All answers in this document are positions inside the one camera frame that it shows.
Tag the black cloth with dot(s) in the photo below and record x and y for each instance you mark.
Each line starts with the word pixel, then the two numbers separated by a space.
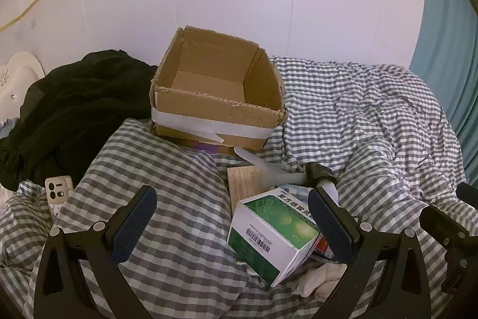
pixel 71 109

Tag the translucent plastic tube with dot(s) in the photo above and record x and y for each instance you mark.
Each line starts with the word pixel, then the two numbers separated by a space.
pixel 272 175

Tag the purple plastic item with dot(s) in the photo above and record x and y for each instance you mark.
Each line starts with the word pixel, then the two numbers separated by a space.
pixel 207 148

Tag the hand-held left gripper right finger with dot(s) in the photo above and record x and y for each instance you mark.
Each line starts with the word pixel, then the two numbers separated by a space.
pixel 330 225

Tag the white headboard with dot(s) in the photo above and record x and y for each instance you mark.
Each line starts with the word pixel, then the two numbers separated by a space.
pixel 18 80

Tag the teal curtain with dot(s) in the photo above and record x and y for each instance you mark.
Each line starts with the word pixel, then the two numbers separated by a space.
pixel 452 42

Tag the white crumpled tissue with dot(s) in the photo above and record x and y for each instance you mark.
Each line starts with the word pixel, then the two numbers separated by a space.
pixel 321 281

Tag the light blue floral packet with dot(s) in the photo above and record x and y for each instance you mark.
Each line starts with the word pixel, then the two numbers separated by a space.
pixel 297 188

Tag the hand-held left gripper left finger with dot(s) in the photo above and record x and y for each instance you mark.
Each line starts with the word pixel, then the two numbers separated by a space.
pixel 136 225

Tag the brown cardboard box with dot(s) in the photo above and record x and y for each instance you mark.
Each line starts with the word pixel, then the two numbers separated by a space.
pixel 209 109

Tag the green and white medicine box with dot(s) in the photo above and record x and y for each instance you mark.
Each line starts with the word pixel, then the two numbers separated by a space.
pixel 272 229

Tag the white phone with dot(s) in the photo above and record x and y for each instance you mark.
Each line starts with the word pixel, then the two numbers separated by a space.
pixel 59 192

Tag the grey checked blanket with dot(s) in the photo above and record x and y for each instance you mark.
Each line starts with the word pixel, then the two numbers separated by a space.
pixel 373 117

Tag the red and white packet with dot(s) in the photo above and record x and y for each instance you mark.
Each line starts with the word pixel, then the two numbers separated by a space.
pixel 323 248

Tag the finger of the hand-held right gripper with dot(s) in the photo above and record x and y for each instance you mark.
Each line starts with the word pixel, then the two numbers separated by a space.
pixel 468 195
pixel 444 229

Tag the brown paper card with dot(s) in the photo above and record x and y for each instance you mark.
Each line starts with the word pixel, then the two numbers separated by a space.
pixel 242 184

